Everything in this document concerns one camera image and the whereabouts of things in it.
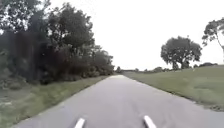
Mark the tall thin tree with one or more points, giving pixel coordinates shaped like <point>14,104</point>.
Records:
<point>215,31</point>

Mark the grey asphalt path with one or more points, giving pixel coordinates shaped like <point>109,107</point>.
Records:
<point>116,103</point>

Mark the grass slope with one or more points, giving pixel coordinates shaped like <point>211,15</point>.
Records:
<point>193,85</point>

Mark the row of dark trees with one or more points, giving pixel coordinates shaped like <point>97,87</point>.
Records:
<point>46,46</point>

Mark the robot's own part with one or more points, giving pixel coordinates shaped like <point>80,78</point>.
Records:
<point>149,122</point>
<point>79,123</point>

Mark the grass verge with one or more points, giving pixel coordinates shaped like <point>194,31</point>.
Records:
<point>30,101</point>

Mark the round dark tree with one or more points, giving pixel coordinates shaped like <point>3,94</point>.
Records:
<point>180,51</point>

